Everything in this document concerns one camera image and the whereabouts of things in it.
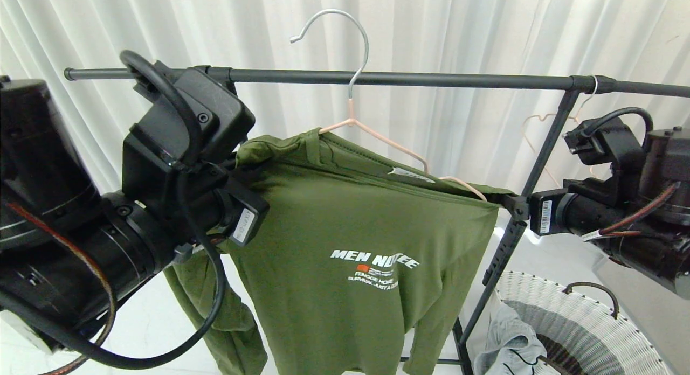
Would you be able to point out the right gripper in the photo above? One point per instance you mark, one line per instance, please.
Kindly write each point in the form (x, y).
(571, 213)

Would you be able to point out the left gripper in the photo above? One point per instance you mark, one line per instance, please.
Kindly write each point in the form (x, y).
(237, 197)

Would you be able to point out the pale grey shorts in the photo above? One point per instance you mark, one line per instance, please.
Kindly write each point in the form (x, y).
(506, 342)

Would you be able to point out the pink clothes hanger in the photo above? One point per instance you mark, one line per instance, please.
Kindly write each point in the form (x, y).
(366, 46)
(595, 89)

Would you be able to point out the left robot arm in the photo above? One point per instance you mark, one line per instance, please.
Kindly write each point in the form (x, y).
(32, 148)

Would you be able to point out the white laundry basket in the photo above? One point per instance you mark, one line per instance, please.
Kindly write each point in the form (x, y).
(593, 321)

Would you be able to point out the black clothes rack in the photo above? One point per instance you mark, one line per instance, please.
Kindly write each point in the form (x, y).
(431, 80)

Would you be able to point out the white curtain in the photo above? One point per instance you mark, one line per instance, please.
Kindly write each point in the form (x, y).
(458, 30)

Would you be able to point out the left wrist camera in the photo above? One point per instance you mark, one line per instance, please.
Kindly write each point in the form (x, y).
(215, 111)

